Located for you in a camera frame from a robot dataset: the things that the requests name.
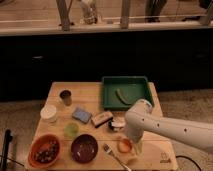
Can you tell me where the dark purple bowl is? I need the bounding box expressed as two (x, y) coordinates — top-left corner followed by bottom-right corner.
(71, 134), (98, 164)

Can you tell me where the wooden table post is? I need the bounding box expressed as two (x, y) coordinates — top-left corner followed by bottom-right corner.
(56, 0), (70, 31)
(120, 0), (130, 29)

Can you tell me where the blue sponge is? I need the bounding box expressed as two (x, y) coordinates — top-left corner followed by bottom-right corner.
(72, 107), (92, 124)

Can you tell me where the dark metal cup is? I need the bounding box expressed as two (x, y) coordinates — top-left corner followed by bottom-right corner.
(59, 90), (72, 106)

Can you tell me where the wooden table post left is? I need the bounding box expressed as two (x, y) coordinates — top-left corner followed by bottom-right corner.
(56, 0), (70, 31)

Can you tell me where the green plastic tray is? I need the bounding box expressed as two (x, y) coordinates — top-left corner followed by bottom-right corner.
(101, 76), (154, 111)

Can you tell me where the green plastic cup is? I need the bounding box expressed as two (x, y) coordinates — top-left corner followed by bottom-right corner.
(64, 123), (79, 139)

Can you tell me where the black cable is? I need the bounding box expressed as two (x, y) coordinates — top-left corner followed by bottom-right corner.
(175, 154), (203, 171)

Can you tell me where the white paper cup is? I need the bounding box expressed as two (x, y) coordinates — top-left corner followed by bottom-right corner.
(40, 105), (57, 123)

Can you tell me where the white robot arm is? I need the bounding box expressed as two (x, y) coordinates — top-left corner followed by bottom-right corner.
(124, 99), (213, 154)

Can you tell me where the black stand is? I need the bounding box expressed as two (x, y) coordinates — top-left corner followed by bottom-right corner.
(0, 129), (13, 171)

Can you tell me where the silver fork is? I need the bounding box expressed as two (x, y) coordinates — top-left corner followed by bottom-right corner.
(103, 144), (132, 171)

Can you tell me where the orange bowl with food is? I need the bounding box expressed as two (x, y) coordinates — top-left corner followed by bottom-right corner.
(28, 134), (60, 169)

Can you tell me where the wooden table post right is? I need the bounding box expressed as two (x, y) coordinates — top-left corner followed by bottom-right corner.
(120, 0), (130, 29)

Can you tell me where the orange apple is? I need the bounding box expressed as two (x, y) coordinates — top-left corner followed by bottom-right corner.
(117, 139), (132, 153)

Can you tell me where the green pea pod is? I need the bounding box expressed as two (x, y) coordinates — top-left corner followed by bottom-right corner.
(115, 89), (131, 105)

